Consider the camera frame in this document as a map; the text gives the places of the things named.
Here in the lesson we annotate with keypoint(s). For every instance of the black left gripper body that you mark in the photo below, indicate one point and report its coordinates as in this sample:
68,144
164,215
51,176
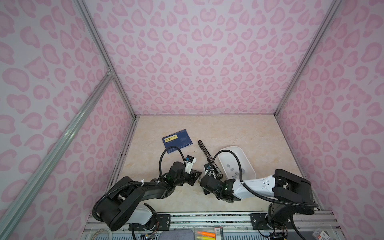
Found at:
190,178

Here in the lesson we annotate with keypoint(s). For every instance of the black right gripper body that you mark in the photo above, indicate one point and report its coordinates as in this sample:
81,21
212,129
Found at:
206,192

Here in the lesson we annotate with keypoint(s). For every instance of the black long stapler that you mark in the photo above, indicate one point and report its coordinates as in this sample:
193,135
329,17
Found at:
216,171

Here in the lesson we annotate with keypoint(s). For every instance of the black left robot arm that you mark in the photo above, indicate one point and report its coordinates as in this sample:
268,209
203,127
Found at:
122,204

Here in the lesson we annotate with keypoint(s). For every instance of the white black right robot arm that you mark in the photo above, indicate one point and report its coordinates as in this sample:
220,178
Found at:
287,194

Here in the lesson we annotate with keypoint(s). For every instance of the white plastic tray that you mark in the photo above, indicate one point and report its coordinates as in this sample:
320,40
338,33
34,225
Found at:
248,172

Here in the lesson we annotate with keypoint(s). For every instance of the blue book yellow label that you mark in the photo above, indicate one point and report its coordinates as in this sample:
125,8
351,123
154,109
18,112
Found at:
180,139

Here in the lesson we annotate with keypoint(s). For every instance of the orange marker pen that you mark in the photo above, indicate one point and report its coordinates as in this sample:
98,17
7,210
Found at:
206,234

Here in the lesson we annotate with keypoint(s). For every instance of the yellow marker pen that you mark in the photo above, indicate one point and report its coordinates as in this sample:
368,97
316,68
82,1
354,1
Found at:
205,238

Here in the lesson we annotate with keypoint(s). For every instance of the grey foam pad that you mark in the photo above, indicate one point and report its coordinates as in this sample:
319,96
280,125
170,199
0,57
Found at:
177,235

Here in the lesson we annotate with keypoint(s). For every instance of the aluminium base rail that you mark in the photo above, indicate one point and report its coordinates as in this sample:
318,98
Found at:
235,225

